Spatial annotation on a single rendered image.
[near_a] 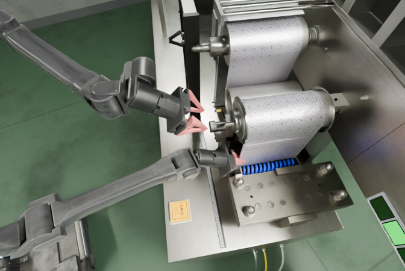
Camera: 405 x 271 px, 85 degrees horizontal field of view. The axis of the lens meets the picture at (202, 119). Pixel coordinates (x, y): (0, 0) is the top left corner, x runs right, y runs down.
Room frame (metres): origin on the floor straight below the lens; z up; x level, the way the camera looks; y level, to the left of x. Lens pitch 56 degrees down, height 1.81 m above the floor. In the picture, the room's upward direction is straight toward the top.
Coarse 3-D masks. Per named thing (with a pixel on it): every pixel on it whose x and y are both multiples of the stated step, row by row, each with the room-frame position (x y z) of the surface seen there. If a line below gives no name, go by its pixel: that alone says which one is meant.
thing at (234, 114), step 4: (236, 108) 0.40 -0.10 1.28; (232, 112) 0.39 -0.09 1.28; (236, 112) 0.38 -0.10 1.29; (232, 116) 0.39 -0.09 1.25; (236, 116) 0.36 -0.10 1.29; (240, 116) 0.36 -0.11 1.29; (232, 120) 0.37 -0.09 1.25; (236, 120) 0.35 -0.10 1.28; (240, 120) 0.35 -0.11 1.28; (236, 124) 0.34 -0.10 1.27; (240, 124) 0.34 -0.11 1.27; (232, 128) 0.36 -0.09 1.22; (236, 128) 0.34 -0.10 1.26; (240, 128) 0.34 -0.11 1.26; (236, 132) 0.34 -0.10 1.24
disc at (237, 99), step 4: (236, 96) 0.43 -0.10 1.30; (236, 100) 0.42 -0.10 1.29; (240, 100) 0.40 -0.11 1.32; (240, 104) 0.39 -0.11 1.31; (244, 108) 0.36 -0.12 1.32; (244, 112) 0.35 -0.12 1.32; (244, 116) 0.35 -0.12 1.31; (244, 120) 0.34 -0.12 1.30; (244, 136) 0.31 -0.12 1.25; (240, 140) 0.33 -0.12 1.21; (244, 140) 0.31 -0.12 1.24
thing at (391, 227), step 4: (384, 224) 0.10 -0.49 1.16; (388, 224) 0.09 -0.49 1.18; (392, 224) 0.09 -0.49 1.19; (396, 224) 0.09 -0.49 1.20; (388, 228) 0.08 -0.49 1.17; (392, 228) 0.08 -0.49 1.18; (396, 228) 0.08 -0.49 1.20; (400, 228) 0.08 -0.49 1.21; (388, 232) 0.08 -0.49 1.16; (392, 232) 0.07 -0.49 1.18; (396, 232) 0.07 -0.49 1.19; (400, 232) 0.07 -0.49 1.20; (392, 236) 0.07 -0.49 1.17; (396, 236) 0.06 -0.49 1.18; (400, 236) 0.06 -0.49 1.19; (404, 236) 0.06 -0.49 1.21; (392, 240) 0.06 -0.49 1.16; (396, 240) 0.06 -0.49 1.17; (400, 240) 0.05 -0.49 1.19; (404, 240) 0.05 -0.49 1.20; (396, 244) 0.05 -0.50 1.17; (400, 244) 0.05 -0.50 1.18
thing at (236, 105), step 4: (324, 100) 0.41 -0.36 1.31; (236, 104) 0.41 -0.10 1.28; (324, 104) 0.39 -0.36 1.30; (240, 108) 0.38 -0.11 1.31; (328, 108) 0.38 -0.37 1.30; (240, 112) 0.37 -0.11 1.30; (328, 112) 0.38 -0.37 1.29; (328, 116) 0.37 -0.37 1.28; (244, 124) 0.33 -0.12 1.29; (324, 124) 0.36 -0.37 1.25; (244, 128) 0.33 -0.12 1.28; (240, 132) 0.34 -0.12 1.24; (244, 132) 0.32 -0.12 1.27; (240, 136) 0.33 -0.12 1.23
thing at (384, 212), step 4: (372, 200) 0.16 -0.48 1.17; (376, 200) 0.15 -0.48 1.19; (380, 200) 0.15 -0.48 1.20; (372, 204) 0.15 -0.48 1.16; (376, 204) 0.14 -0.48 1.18; (380, 204) 0.14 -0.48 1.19; (384, 204) 0.14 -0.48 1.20; (376, 208) 0.13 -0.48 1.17; (380, 208) 0.13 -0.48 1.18; (384, 208) 0.13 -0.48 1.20; (388, 208) 0.13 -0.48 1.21; (376, 212) 0.13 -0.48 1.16; (380, 212) 0.12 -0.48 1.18; (384, 212) 0.12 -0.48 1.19; (388, 212) 0.12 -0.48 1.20; (380, 216) 0.11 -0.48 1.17; (384, 216) 0.11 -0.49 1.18; (388, 216) 0.11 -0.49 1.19; (392, 216) 0.11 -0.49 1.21
